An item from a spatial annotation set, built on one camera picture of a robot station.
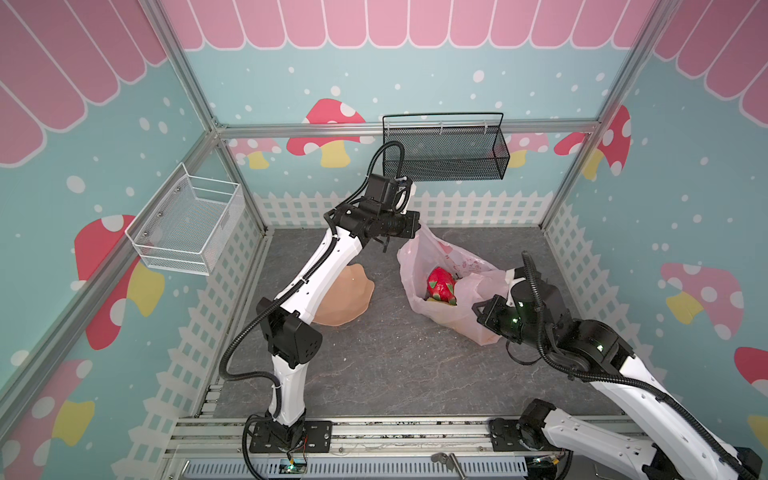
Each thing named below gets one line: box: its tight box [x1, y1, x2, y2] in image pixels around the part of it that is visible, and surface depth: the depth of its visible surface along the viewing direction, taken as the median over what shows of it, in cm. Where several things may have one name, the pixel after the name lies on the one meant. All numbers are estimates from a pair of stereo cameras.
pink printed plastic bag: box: [397, 223, 513, 346], surface depth 81 cm
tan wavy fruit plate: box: [312, 264, 375, 326], surface depth 100 cm
